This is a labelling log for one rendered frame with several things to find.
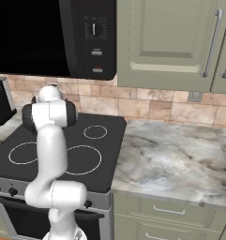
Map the steel oven front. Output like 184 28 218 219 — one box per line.
0 176 114 240

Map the silver drawer handle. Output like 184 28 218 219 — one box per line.
152 204 187 216
144 232 170 240

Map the black oven door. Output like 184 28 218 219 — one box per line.
0 195 105 240

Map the black hob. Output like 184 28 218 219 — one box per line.
0 112 128 194

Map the black toaster oven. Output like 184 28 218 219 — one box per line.
0 74 18 133

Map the black microwave oven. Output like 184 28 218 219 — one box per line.
0 0 118 82

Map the grey wall socket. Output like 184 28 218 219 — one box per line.
188 91 204 103

